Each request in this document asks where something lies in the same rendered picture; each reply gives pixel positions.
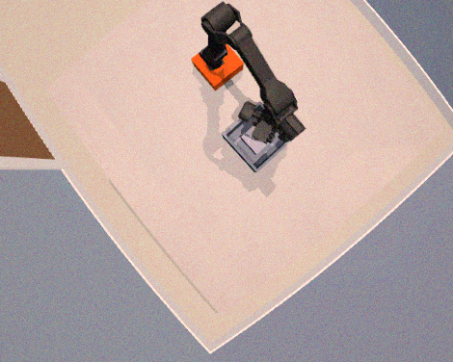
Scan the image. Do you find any white square plate with center hole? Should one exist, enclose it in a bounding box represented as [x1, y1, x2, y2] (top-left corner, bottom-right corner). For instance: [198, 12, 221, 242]
[241, 126, 268, 155]

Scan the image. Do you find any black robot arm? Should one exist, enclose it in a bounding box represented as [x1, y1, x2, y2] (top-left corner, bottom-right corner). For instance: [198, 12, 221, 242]
[199, 2, 306, 144]

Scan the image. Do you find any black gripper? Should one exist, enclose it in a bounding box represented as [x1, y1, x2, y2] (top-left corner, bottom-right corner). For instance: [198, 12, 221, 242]
[238, 101, 289, 142]

